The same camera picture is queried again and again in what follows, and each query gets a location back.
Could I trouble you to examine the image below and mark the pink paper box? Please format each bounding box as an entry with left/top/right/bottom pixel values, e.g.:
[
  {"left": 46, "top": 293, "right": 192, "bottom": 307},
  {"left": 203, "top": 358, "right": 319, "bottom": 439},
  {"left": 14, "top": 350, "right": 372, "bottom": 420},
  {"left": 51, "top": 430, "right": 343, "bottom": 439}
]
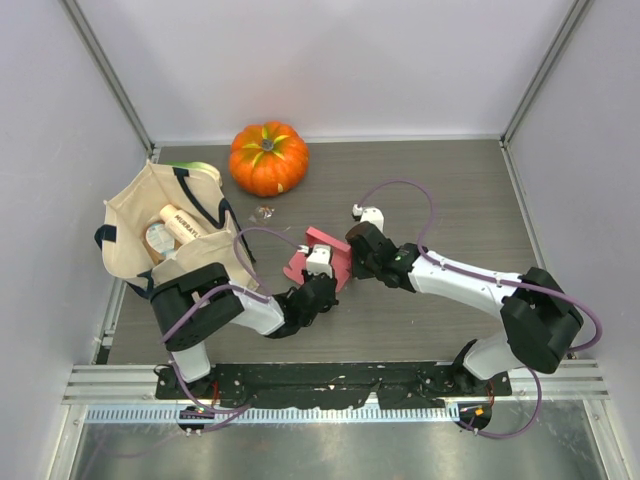
[{"left": 283, "top": 227, "right": 352, "bottom": 293}]

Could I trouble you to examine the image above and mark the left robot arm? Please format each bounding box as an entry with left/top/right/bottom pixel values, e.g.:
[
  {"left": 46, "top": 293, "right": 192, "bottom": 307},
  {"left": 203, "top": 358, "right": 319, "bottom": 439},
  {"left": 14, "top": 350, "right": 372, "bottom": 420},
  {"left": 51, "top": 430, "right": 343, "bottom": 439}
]
[{"left": 150, "top": 263, "right": 338, "bottom": 399}]

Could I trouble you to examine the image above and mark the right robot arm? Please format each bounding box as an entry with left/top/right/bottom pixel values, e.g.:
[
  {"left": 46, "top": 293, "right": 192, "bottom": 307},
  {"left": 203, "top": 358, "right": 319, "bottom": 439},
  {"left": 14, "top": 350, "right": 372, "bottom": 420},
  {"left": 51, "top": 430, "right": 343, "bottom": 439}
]
[{"left": 346, "top": 221, "right": 584, "bottom": 395}]

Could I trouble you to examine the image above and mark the small clear plastic wrapper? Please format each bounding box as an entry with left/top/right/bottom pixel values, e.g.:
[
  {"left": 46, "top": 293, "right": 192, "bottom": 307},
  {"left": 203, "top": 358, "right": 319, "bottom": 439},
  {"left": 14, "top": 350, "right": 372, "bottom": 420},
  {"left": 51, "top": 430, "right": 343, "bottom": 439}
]
[{"left": 250, "top": 205, "right": 275, "bottom": 224}]

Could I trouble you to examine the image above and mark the cream lotion bottle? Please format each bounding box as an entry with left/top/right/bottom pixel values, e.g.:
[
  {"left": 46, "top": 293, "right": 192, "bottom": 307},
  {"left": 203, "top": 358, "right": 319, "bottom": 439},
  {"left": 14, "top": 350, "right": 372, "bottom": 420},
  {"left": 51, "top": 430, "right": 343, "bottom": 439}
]
[{"left": 159, "top": 205, "right": 207, "bottom": 245}]

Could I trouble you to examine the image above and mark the orange pumpkin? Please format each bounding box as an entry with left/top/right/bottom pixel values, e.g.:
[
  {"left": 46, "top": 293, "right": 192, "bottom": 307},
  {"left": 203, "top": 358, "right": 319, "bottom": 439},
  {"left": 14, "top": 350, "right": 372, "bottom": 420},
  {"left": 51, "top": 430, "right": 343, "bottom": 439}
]
[{"left": 229, "top": 121, "right": 310, "bottom": 197}]

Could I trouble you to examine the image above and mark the round labelled tub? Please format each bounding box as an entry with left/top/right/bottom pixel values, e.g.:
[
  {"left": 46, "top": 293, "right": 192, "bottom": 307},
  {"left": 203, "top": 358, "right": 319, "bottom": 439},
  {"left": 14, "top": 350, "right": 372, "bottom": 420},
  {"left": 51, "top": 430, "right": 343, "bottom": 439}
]
[{"left": 142, "top": 222, "right": 181, "bottom": 265}]

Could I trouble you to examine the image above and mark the beige canvas tote bag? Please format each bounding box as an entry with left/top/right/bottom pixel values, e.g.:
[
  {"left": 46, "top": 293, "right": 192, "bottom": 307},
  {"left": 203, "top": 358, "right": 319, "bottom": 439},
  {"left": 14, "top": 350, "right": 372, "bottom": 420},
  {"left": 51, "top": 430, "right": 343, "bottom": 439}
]
[{"left": 94, "top": 162, "right": 257, "bottom": 298}]

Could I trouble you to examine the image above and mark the green white item behind bag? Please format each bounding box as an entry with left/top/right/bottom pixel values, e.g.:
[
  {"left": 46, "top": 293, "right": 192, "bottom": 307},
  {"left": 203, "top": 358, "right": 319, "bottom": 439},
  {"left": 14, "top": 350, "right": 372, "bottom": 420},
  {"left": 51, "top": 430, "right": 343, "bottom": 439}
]
[{"left": 170, "top": 161, "right": 221, "bottom": 183}]

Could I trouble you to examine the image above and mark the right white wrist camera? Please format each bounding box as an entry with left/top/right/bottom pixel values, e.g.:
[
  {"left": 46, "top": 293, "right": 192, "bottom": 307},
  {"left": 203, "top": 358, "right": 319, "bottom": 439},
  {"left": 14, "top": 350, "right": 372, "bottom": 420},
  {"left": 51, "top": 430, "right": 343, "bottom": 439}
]
[{"left": 352, "top": 204, "right": 385, "bottom": 233}]

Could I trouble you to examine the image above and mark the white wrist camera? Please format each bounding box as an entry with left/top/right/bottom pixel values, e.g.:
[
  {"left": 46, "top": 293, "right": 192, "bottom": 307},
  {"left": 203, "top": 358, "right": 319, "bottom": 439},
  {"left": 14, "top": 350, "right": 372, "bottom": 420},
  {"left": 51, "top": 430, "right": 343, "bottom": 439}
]
[
  {"left": 298, "top": 244, "right": 334, "bottom": 278},
  {"left": 352, "top": 204, "right": 385, "bottom": 233}
]

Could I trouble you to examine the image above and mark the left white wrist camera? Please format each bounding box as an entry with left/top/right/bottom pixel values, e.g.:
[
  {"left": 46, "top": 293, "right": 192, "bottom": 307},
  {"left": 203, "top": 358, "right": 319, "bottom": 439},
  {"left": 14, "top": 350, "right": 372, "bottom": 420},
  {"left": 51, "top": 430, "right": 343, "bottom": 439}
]
[{"left": 298, "top": 244, "right": 334, "bottom": 278}]

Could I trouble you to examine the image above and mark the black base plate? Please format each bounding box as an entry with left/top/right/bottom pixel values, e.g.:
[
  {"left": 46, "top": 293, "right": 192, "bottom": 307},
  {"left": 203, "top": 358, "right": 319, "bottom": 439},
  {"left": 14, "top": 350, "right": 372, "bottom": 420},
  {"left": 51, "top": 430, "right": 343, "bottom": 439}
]
[{"left": 187, "top": 362, "right": 512, "bottom": 410}]

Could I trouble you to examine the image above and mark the white slotted cable duct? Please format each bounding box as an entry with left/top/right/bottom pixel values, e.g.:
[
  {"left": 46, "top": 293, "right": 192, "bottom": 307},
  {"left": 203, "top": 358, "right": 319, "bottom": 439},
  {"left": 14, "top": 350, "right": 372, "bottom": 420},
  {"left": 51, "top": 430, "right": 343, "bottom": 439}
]
[{"left": 85, "top": 404, "right": 459, "bottom": 424}]

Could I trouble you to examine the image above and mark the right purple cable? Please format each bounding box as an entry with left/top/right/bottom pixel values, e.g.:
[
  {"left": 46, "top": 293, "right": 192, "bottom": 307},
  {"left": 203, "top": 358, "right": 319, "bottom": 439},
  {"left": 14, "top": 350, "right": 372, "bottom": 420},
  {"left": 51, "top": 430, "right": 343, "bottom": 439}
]
[{"left": 357, "top": 178, "right": 604, "bottom": 441}]

